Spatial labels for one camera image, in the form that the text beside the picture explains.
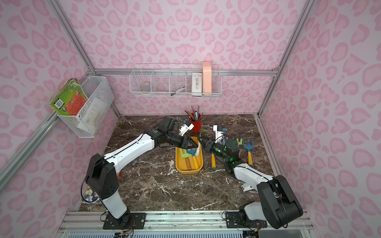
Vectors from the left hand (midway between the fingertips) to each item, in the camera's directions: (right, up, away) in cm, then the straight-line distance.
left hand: (196, 144), depth 77 cm
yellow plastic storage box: (-10, -13, +16) cm, 23 cm away
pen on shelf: (-14, +31, +17) cm, 38 cm away
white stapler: (+27, -24, +3) cm, 36 cm away
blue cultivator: (-3, -7, +20) cm, 22 cm away
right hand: (0, +3, 0) cm, 3 cm away
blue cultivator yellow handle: (+10, -13, +15) cm, 22 cm away
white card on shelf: (0, +35, +13) cm, 38 cm away
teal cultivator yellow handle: (+35, -5, +22) cm, 42 cm away
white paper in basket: (-57, +15, +5) cm, 59 cm away
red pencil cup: (0, +14, +29) cm, 33 cm away
